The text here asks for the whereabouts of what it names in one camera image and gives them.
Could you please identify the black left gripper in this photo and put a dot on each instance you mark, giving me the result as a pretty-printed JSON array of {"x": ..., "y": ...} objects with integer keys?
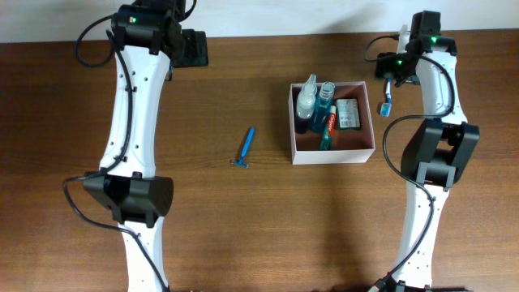
[{"x": 195, "y": 49}]

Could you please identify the green white toothpaste tube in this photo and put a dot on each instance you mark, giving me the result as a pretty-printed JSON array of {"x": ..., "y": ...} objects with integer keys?
[{"x": 326, "y": 141}]

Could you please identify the blue white toothbrush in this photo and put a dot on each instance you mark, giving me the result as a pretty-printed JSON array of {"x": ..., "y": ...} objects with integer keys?
[{"x": 386, "y": 106}]

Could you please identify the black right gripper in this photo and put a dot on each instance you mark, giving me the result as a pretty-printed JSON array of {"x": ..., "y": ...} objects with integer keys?
[{"x": 387, "y": 72}]

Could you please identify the blue disposable razor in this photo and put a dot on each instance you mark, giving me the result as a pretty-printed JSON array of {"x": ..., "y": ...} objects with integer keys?
[{"x": 245, "y": 148}]

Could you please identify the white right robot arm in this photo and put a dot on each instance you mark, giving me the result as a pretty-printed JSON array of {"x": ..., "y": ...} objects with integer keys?
[{"x": 438, "y": 152}]

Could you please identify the teal mouthwash bottle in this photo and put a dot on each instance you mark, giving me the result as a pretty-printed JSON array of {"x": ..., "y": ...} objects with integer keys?
[{"x": 322, "y": 105}]

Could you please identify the green soap box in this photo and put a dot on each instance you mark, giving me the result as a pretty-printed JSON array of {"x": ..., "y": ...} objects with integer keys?
[{"x": 348, "y": 114}]

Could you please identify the clear spray bottle dark liquid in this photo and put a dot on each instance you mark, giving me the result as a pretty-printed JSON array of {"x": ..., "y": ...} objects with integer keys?
[{"x": 305, "y": 105}]

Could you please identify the pink open cardboard box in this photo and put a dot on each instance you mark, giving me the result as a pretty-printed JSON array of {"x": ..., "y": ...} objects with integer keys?
[{"x": 347, "y": 146}]

